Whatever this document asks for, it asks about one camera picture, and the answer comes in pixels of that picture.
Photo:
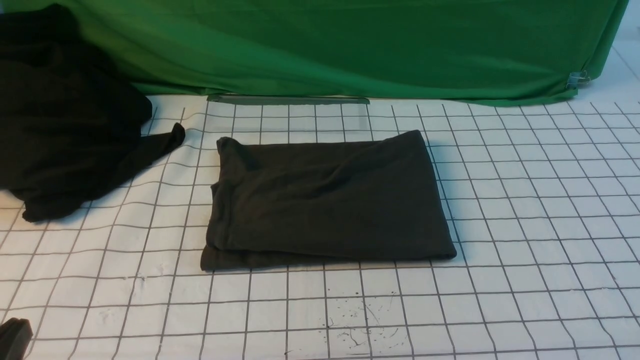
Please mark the white grid table mat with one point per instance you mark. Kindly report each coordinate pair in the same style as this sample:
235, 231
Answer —
542, 203

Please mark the black crumpled garment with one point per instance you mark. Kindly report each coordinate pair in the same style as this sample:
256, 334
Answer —
70, 123

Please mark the blue binder clip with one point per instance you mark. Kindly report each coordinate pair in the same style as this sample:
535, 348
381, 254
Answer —
578, 79

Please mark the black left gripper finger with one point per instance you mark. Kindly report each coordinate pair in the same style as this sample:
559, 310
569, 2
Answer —
15, 336

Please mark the green backdrop cloth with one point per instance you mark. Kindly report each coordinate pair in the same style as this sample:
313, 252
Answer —
501, 53

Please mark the clear acrylic strip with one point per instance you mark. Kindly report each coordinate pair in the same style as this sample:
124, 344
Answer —
263, 100

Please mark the dark gray long-sleeved shirt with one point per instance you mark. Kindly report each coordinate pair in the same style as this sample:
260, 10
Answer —
316, 203

